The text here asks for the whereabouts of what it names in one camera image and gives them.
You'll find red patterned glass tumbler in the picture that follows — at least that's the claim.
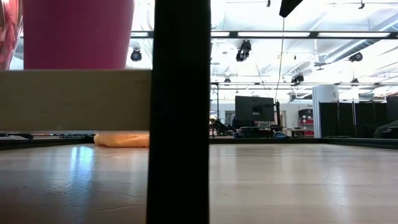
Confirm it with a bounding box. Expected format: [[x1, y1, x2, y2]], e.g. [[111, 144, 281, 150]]
[[0, 0, 24, 71]]

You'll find red storage rack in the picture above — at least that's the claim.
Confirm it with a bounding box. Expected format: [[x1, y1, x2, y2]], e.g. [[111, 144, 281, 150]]
[[298, 108, 315, 138]]

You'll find large black monitor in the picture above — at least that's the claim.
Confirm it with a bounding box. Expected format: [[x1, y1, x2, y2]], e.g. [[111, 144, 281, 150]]
[[234, 95, 276, 123]]

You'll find overhead light bar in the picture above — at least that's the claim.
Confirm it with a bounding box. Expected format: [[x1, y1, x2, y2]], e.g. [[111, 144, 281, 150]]
[[129, 30, 398, 40]]

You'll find black metal table frame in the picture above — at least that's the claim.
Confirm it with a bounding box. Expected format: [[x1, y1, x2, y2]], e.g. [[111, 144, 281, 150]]
[[0, 136, 398, 151]]

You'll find white pillar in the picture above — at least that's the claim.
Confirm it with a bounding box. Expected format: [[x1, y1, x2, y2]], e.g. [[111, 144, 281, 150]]
[[312, 85, 340, 139]]

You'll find orange cloth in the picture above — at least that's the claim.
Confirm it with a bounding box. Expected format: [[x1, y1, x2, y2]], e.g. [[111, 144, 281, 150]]
[[93, 133, 150, 148]]

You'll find black partition screen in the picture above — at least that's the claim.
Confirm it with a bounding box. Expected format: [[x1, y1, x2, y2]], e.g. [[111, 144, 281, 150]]
[[319, 100, 390, 139]]

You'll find black ceiling spotlight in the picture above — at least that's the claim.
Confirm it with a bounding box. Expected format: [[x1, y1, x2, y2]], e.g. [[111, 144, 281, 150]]
[[130, 48, 143, 62], [235, 39, 252, 63], [290, 73, 305, 85], [348, 51, 364, 63]]

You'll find pink plastic cup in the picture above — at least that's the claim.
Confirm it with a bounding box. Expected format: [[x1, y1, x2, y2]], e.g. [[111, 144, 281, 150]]
[[22, 0, 136, 70]]

